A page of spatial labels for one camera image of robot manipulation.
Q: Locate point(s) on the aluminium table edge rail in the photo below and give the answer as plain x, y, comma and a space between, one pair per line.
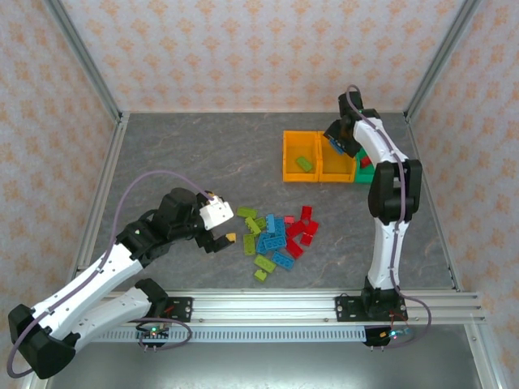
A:
443, 243
480, 356
104, 182

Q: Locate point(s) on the small green lego brick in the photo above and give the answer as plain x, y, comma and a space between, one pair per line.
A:
261, 222
260, 274

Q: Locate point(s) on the flat green lego plate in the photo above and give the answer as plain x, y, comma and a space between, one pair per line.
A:
248, 244

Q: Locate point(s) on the aluminium frame post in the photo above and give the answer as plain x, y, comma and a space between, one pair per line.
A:
444, 52
81, 52

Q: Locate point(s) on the green plastic bin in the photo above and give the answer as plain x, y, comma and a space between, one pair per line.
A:
364, 175

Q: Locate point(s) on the small lit circuit board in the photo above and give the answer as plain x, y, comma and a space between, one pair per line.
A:
153, 333
391, 334

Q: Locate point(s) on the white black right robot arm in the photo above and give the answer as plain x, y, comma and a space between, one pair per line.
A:
389, 251

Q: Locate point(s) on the orange plastic bin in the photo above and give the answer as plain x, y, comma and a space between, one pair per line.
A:
334, 172
298, 176

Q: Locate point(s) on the small red lego brick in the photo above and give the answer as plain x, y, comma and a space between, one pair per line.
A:
289, 219

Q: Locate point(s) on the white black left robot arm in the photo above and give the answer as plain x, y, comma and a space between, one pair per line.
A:
81, 283

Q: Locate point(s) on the wide aluminium mounting rail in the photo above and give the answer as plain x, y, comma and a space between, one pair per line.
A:
263, 306

